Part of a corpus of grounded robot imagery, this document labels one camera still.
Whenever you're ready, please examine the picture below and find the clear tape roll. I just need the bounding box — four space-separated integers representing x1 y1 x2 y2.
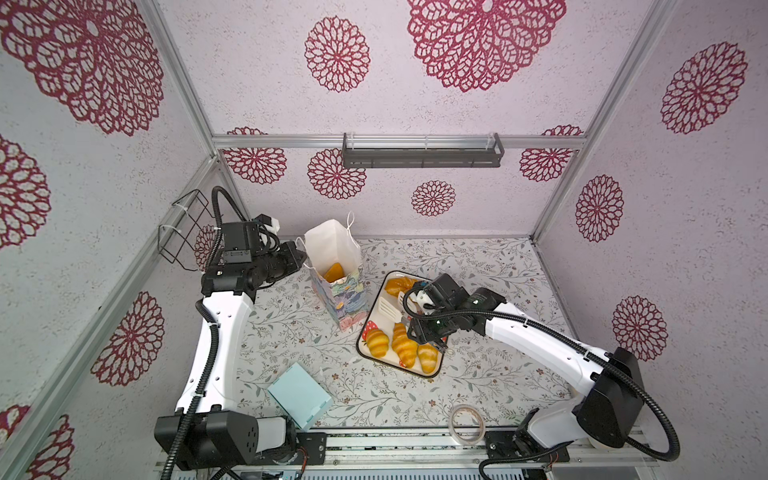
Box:
448 404 486 446

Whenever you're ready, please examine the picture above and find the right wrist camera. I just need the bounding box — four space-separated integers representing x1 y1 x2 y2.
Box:
412 273 469 312

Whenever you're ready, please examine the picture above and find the black wire basket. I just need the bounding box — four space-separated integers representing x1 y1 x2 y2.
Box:
156 189 218 272

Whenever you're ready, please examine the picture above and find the long twisted bread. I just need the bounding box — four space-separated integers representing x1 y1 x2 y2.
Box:
384 277 420 298

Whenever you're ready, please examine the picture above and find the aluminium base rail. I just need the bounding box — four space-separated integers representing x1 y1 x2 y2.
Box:
161 425 659 480

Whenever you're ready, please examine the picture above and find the light green box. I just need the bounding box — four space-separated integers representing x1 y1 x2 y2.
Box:
267 363 333 432

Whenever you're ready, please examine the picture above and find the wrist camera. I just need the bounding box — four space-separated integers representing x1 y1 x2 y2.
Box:
412 273 469 312
221 214 280 264

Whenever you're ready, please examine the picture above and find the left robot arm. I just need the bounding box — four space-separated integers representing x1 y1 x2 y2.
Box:
154 241 306 479

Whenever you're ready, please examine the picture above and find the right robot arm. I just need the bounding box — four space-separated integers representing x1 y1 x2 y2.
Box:
395 282 681 462

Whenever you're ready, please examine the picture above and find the strawberry print bread tray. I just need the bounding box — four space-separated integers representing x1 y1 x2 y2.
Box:
356 271 444 379

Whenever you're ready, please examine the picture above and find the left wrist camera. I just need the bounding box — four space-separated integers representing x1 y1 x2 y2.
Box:
221 214 280 264

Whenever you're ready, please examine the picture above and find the floral paper bag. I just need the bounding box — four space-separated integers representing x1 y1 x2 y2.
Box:
296 212 368 331

